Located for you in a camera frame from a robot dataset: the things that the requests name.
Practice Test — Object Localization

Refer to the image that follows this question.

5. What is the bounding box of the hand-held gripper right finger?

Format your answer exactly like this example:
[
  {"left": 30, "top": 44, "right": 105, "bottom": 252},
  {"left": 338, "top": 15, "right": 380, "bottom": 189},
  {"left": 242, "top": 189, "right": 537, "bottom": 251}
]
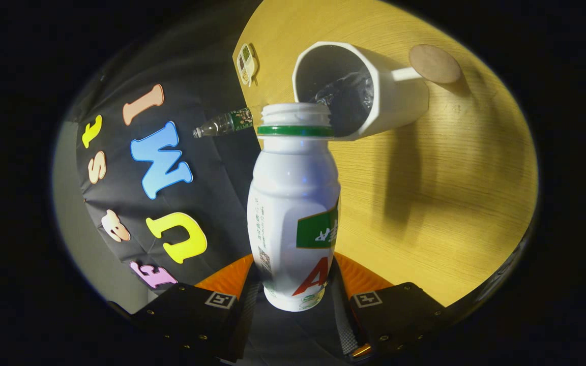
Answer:
[{"left": 329, "top": 253, "right": 457, "bottom": 363}]

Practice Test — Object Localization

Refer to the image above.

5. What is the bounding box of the white cup with wooden handle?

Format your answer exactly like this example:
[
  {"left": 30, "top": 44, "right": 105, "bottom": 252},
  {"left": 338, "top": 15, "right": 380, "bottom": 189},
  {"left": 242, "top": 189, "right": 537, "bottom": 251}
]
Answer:
[{"left": 292, "top": 41, "right": 463, "bottom": 142}]

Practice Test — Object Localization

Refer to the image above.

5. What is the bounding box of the wooden table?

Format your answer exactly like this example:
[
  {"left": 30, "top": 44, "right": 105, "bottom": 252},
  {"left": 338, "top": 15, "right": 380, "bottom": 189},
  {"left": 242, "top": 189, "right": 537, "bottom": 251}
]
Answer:
[{"left": 232, "top": 0, "right": 539, "bottom": 308}]

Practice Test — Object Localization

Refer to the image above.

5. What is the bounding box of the white divided snack tray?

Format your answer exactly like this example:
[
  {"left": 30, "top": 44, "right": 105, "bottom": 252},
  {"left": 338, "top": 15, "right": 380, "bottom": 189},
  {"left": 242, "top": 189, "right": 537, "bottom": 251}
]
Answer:
[{"left": 236, "top": 43, "right": 259, "bottom": 87}]

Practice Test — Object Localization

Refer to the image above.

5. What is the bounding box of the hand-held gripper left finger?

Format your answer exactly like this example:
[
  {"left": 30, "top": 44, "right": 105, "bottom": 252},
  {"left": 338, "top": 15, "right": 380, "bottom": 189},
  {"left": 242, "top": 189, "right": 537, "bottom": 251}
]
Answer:
[{"left": 129, "top": 254, "right": 262, "bottom": 363}]

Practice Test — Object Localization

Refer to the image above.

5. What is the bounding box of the clear plastic water bottle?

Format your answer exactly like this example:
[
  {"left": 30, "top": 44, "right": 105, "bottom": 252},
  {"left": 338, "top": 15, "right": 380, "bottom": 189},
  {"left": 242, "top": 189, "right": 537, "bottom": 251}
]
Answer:
[{"left": 193, "top": 107, "right": 254, "bottom": 139}]

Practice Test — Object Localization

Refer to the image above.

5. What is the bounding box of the black backdrop cloth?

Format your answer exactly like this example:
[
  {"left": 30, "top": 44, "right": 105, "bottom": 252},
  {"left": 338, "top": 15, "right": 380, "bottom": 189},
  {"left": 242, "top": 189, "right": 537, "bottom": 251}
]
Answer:
[{"left": 64, "top": 10, "right": 355, "bottom": 364}]

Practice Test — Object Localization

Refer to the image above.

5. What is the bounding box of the white juice bottle green ring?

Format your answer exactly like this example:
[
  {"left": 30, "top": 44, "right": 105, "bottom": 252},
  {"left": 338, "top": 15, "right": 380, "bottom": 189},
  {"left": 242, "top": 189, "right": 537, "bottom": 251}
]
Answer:
[{"left": 246, "top": 103, "right": 341, "bottom": 312}]

